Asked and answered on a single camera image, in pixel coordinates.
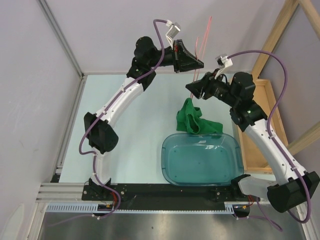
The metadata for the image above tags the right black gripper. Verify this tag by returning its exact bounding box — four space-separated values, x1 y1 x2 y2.
185 68 239 108

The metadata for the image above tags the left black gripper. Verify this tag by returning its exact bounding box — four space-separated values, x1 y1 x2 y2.
147 39 203 74

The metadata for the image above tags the pink wire hanger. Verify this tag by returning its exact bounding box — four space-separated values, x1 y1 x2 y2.
190 16 212 99

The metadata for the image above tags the green tank top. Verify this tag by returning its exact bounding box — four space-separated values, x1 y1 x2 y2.
176 97 223 135

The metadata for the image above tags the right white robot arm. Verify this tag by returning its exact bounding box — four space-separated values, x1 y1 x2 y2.
185 72 320 213

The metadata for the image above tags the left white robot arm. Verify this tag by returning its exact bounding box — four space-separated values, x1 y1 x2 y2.
81 36 204 200

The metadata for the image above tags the teal transparent plastic bin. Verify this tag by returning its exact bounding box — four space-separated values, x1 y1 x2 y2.
161 133 245 187

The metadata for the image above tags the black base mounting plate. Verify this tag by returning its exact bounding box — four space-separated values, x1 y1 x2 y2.
82 183 251 211

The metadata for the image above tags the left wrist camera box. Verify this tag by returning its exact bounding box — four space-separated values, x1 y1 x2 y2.
165 20 181 48

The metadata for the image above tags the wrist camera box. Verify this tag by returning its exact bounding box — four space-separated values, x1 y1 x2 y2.
165 20 181 48
214 54 233 79

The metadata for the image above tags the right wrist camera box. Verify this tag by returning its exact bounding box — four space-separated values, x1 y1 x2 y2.
214 54 233 79

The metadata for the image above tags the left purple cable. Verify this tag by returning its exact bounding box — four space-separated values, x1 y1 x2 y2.
78 19 173 221

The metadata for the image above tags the purple cable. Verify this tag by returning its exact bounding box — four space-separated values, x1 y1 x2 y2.
226 49 313 232
78 19 173 221

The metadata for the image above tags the wooden clothes rack frame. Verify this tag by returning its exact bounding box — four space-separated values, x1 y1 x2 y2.
234 0 320 173

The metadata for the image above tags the aluminium frame post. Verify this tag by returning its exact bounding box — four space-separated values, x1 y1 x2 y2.
37 0 86 183

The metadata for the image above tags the white slotted cable duct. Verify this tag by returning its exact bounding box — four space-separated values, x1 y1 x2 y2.
45 202 249 215

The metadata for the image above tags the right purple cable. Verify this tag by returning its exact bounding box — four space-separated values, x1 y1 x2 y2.
226 49 313 232

